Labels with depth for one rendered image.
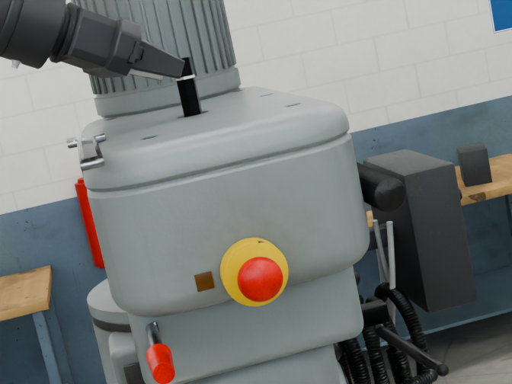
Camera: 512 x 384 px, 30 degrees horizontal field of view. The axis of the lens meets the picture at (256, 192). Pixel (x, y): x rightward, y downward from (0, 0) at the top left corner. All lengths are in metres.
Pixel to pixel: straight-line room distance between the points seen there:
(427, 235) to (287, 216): 0.53
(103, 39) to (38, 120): 4.29
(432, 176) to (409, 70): 4.24
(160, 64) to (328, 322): 0.32
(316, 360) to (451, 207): 0.41
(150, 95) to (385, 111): 4.38
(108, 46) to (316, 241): 0.30
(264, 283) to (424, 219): 0.57
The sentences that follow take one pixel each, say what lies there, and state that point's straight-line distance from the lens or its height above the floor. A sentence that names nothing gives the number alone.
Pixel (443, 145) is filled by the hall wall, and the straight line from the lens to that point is 5.68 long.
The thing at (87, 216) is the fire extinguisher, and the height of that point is 1.10.
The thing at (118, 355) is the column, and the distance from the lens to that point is 1.51.
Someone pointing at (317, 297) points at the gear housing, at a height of 1.69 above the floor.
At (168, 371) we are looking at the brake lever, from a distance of 0.84.
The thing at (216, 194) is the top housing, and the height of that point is 1.84.
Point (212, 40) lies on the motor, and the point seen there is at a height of 1.96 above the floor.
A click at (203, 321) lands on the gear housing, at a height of 1.69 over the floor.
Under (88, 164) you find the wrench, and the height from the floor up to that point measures 1.89.
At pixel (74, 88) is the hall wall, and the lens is 5.26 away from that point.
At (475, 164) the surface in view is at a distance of 5.05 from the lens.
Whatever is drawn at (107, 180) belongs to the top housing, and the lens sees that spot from 0.86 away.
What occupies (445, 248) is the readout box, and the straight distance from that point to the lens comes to 1.39.
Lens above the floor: 1.99
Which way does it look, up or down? 11 degrees down
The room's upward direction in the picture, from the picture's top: 12 degrees counter-clockwise
